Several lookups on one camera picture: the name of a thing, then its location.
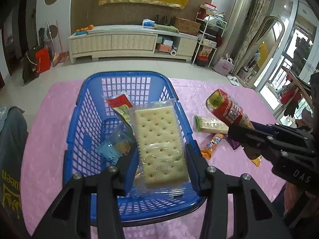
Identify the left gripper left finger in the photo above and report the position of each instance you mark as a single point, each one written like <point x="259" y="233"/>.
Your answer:
<point x="69" y="214"/>

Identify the green folded towel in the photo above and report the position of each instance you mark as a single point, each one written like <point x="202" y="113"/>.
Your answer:
<point x="166" y="28"/>

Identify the light blue egg-yolk pastry bag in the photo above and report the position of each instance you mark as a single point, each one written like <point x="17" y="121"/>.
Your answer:
<point x="116" y="145"/>

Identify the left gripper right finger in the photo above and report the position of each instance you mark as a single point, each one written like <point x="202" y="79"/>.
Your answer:
<point x="254" y="214"/>

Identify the red shopping bag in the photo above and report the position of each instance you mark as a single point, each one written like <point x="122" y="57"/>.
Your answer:
<point x="43" y="62"/>

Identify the white slippers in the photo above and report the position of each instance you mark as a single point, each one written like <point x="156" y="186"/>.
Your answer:
<point x="233" y="80"/>

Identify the cardboard box on cabinet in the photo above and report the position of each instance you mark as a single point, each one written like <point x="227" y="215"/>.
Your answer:
<point x="186" y="26"/>

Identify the plate of oranges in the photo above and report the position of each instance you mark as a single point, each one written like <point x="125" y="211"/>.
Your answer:
<point x="84" y="30"/>

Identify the black bag on floor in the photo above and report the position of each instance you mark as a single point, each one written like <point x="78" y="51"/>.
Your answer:
<point x="30" y="65"/>

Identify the paper towel roll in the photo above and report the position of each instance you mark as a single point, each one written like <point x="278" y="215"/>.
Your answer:
<point x="173" y="52"/>

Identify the pink quilted table cover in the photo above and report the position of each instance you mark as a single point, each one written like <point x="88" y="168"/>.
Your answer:
<point x="43" y="160"/>

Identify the pink gift bag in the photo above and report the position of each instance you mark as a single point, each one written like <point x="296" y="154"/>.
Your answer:
<point x="224" y="65"/>

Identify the blue plastic basket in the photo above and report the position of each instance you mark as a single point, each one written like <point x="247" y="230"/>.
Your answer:
<point x="97" y="137"/>

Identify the white wire shelf rack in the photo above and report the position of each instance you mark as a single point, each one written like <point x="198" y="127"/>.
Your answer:
<point x="210" y="34"/>

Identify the clear pack square crackers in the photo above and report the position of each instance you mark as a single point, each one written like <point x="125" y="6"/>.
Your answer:
<point x="162" y="168"/>

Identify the grey lace-trimmed cloth chair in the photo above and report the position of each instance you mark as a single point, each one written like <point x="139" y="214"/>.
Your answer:
<point x="14" y="134"/>

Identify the orange cartoon snack bar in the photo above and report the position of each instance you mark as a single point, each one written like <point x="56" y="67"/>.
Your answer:
<point x="211" y="146"/>

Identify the green-end wafer cracker pack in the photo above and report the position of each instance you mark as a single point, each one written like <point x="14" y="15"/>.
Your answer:
<point x="210" y="125"/>

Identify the arched standing mirror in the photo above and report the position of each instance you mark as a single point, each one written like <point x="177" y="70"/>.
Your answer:
<point x="261" y="49"/>

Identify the silver standing air conditioner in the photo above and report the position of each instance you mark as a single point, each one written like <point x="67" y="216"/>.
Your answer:
<point x="235" y="14"/>

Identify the dark purple snack packet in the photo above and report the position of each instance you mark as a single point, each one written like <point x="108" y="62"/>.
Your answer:
<point x="234" y="144"/>

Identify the wooden clothes drying rack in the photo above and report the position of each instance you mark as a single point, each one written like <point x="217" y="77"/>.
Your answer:
<point x="294" y="97"/>

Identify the cream TV cabinet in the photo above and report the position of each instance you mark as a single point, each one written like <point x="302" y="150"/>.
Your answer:
<point x="131" y="41"/>

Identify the patterned beige curtain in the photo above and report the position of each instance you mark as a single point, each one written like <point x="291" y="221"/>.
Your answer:
<point x="259" y="11"/>

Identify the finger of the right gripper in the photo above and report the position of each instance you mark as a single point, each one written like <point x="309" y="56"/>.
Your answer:
<point x="254" y="141"/>
<point x="279" y="133"/>

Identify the blue tissue pack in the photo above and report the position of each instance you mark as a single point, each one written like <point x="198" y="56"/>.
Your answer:
<point x="147" y="23"/>

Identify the red yellow snack pouch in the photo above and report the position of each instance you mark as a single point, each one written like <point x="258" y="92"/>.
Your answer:
<point x="120" y="104"/>

